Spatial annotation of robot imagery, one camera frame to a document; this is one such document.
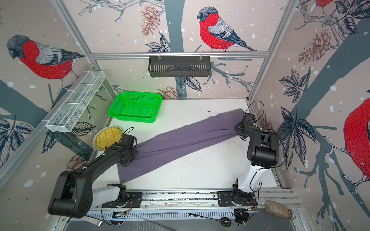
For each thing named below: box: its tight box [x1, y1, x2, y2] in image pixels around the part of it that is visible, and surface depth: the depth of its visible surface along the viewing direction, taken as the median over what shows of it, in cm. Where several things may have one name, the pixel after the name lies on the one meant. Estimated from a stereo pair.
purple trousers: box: [117, 108, 246, 184], surface depth 97 cm
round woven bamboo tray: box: [92, 126, 124, 152], surface depth 100 cm
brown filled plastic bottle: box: [264, 199, 295, 220], surface depth 68 cm
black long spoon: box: [187, 212, 232, 228], surface depth 68 cm
